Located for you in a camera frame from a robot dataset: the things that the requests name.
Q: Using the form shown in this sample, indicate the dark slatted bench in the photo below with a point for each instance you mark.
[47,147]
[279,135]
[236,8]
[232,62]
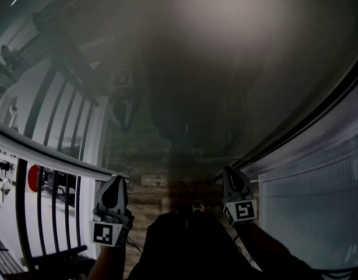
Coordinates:
[4,261]

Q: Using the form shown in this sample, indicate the white window blind panel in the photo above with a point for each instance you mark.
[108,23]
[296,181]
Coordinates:
[313,209]

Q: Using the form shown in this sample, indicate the person's black trousers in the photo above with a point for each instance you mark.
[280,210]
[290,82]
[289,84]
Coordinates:
[190,244]

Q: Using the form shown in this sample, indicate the person's shoe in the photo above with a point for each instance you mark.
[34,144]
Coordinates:
[198,206]

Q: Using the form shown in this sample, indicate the person's right forearm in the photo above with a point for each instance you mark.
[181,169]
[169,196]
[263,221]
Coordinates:
[263,249]

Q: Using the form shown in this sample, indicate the black metal railing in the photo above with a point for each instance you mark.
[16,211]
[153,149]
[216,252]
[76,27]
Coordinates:
[21,203]

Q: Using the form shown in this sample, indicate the red round object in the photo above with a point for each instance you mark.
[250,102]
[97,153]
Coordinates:
[33,178]

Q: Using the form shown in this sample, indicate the glass door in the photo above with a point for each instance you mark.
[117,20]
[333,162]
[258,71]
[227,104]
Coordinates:
[202,25]

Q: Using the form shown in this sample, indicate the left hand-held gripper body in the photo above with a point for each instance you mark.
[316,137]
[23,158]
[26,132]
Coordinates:
[110,211]

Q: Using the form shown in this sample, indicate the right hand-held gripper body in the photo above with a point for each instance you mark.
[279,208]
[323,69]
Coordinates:
[237,191]

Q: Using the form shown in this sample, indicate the person's left forearm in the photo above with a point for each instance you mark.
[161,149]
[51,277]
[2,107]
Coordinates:
[107,262]

